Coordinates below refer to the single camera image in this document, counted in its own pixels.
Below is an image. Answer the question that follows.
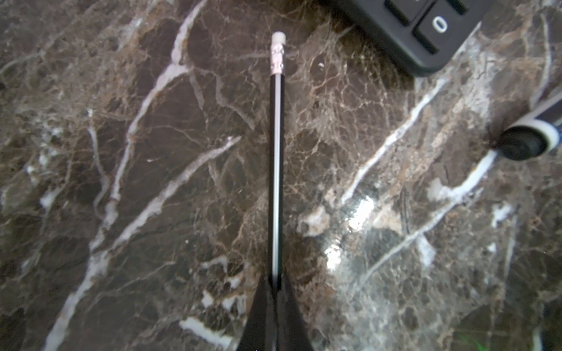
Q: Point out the black marker pen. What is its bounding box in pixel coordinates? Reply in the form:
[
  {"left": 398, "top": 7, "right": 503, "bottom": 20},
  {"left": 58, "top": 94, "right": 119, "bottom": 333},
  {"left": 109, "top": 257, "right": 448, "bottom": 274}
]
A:
[{"left": 496, "top": 92, "right": 561, "bottom": 161}]

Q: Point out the lone black pencil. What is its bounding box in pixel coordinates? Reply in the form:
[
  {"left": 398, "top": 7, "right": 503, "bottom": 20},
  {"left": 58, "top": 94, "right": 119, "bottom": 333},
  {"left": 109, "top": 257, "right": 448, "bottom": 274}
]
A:
[{"left": 268, "top": 32, "right": 286, "bottom": 292}]

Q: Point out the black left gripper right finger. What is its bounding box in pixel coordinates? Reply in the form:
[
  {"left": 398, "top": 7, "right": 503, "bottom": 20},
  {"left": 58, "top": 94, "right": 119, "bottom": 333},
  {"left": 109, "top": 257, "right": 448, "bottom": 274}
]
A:
[{"left": 276, "top": 276, "right": 314, "bottom": 351}]

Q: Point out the black calculator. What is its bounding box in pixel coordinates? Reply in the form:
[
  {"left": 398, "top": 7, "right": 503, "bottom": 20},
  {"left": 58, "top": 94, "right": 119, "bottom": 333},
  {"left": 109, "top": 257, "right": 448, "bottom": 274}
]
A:
[{"left": 335, "top": 0, "right": 493, "bottom": 77}]

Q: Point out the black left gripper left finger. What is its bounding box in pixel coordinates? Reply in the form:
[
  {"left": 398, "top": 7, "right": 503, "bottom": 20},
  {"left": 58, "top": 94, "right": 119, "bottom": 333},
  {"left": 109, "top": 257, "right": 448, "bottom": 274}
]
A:
[{"left": 237, "top": 276, "right": 275, "bottom": 351}]

